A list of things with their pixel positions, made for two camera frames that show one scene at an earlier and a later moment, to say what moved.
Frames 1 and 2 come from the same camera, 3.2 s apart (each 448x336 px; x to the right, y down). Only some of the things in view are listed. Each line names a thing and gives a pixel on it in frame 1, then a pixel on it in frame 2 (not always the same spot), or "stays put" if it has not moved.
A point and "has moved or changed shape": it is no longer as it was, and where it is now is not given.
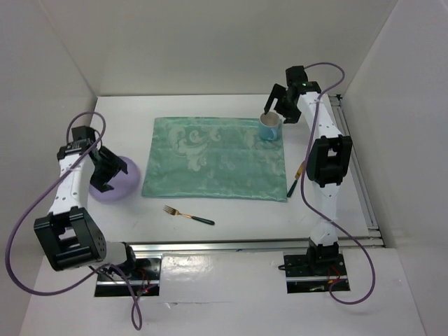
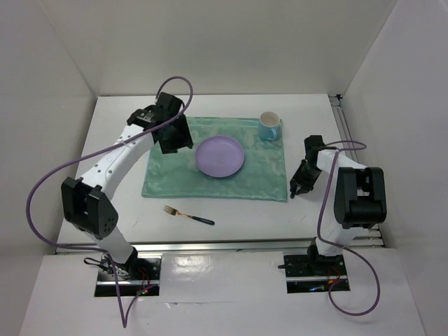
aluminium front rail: [250, 247] stays put
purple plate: [123, 185] has moved or changed shape
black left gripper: [114, 163] to [183, 140]
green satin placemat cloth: [214, 158] stays put
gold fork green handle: [176, 213] stays put
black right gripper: [292, 115] to [297, 180]
